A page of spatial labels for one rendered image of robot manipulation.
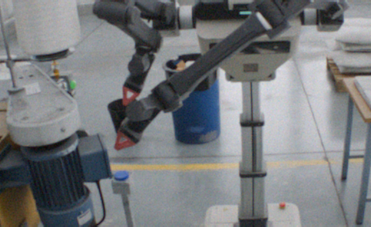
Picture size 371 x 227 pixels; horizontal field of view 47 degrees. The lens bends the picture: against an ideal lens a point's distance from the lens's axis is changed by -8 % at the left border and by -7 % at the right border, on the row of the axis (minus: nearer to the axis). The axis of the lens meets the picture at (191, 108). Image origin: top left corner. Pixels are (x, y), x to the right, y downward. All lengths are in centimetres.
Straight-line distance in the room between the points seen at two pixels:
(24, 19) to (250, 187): 138
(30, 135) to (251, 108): 115
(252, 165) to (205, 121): 169
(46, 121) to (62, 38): 22
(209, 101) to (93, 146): 261
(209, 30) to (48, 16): 72
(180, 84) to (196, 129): 249
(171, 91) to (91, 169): 34
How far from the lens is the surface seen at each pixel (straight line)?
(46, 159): 108
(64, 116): 104
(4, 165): 115
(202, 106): 366
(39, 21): 111
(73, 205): 116
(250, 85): 192
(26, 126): 103
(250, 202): 219
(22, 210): 129
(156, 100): 131
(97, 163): 112
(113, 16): 115
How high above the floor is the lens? 181
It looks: 24 degrees down
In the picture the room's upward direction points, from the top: 5 degrees counter-clockwise
